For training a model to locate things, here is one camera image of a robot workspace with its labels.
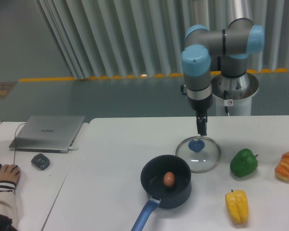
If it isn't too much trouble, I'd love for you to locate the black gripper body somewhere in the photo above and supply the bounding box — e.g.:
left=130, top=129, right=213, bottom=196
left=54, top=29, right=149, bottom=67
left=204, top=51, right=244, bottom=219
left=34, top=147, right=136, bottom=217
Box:
left=187, top=95, right=213, bottom=111

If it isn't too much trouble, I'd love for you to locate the glass pot lid blue knob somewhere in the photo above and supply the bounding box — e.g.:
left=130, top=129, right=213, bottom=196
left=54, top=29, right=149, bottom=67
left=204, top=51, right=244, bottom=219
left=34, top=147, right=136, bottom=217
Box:
left=175, top=136, right=222, bottom=173

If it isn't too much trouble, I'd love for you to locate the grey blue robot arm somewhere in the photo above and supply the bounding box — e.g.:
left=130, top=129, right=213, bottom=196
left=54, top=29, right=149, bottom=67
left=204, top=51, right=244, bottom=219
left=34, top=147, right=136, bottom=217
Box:
left=181, top=0, right=265, bottom=136

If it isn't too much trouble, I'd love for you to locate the striped cream sleeve forearm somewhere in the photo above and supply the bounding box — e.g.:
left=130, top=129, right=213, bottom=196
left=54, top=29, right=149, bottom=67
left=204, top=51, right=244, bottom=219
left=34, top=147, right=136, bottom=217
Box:
left=0, top=181, right=18, bottom=229

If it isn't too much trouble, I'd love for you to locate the person's hand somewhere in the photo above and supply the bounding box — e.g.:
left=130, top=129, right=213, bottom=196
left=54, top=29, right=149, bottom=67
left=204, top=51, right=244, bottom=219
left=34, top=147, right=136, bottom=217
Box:
left=0, top=164, right=21, bottom=185

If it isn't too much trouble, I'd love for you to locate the green bell pepper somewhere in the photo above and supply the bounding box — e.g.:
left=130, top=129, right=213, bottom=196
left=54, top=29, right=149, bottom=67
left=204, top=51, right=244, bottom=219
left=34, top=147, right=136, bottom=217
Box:
left=230, top=148, right=258, bottom=178

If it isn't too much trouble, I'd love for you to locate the brown egg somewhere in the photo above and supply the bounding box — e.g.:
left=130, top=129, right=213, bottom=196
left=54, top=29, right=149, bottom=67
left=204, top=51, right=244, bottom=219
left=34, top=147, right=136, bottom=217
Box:
left=163, top=171, right=175, bottom=188

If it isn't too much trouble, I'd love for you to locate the dark blue saucepan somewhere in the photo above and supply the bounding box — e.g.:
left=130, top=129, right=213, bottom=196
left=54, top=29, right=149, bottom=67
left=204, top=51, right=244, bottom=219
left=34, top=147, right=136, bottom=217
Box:
left=132, top=154, right=192, bottom=231

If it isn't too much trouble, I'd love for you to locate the yellow bell pepper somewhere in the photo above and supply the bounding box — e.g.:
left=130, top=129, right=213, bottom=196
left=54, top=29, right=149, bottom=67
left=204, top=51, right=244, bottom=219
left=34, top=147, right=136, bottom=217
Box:
left=225, top=190, right=249, bottom=224

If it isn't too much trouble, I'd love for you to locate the orange croissant bread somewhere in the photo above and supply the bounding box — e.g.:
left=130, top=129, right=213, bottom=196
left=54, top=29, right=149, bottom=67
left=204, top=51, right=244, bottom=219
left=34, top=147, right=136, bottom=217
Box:
left=275, top=151, right=289, bottom=182

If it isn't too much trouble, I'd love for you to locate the dark earbuds case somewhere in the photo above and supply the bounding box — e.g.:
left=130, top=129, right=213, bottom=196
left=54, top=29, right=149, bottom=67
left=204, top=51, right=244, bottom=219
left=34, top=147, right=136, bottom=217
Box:
left=31, top=153, right=50, bottom=170

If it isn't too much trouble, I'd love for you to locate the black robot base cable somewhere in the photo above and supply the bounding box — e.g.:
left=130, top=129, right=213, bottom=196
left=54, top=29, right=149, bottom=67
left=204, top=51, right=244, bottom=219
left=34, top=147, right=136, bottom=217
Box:
left=223, top=90, right=231, bottom=116

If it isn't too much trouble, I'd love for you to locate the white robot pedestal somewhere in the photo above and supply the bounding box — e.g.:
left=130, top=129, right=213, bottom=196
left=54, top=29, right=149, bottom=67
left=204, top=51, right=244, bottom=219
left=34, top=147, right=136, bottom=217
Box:
left=212, top=73, right=259, bottom=116

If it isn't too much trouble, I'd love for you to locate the black mouse cable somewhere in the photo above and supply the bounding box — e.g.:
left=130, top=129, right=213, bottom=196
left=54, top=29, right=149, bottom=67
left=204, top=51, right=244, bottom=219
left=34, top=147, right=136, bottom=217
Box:
left=13, top=122, right=26, bottom=167

